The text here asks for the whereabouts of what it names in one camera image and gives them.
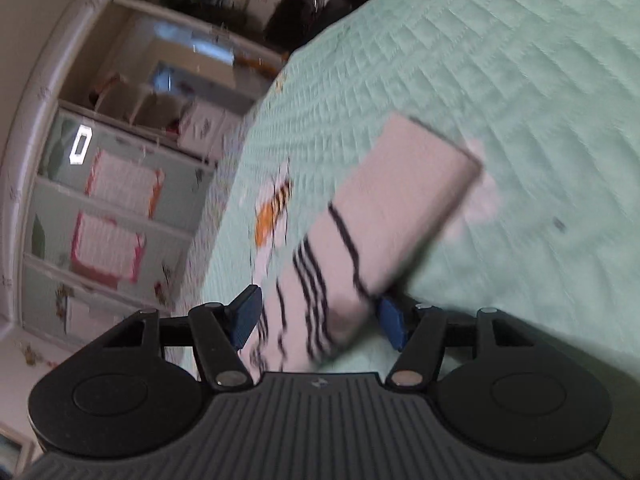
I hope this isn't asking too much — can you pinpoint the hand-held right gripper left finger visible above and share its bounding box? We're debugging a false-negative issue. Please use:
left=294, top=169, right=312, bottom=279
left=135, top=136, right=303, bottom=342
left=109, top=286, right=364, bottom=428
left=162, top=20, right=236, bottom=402
left=101, top=284, right=264, bottom=394

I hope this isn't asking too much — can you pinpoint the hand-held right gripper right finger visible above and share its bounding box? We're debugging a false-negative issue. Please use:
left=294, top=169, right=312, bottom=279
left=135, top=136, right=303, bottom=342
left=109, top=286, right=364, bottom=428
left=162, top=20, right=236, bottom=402
left=377, top=296, right=532, bottom=392

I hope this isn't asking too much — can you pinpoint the dotted bedsheet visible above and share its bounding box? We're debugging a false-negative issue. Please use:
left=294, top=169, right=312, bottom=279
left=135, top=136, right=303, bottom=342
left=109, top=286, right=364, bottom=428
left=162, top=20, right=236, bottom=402
left=190, top=67, right=283, bottom=311

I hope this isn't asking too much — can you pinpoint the white cabinet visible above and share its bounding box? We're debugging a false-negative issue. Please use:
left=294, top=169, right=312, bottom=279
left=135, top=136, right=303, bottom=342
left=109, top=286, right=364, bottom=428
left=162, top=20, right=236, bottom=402
left=0, top=0, right=293, bottom=353

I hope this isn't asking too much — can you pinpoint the dark cloth pile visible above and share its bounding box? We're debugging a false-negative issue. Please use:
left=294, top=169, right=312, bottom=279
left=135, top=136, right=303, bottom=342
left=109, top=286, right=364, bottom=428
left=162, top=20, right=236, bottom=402
left=264, top=0, right=357, bottom=55

